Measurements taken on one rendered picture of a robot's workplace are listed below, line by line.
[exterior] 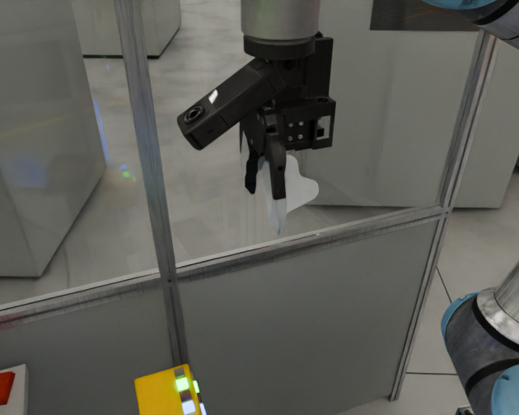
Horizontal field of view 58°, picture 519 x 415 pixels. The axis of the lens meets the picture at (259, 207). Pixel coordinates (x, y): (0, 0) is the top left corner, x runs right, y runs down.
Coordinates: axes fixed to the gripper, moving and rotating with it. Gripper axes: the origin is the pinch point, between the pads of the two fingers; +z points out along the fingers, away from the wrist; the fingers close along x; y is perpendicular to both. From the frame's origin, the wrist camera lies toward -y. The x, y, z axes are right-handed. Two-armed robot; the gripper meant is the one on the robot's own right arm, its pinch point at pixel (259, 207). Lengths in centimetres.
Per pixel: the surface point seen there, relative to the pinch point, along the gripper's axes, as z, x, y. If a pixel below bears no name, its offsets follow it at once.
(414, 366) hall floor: 148, 57, 97
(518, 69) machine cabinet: 51, 143, 204
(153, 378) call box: 40.8, 11.3, -16.2
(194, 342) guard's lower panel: 76, 46, -3
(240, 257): 48, 45, 12
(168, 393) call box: 40.8, 7.4, -14.3
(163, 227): 33, 45, -7
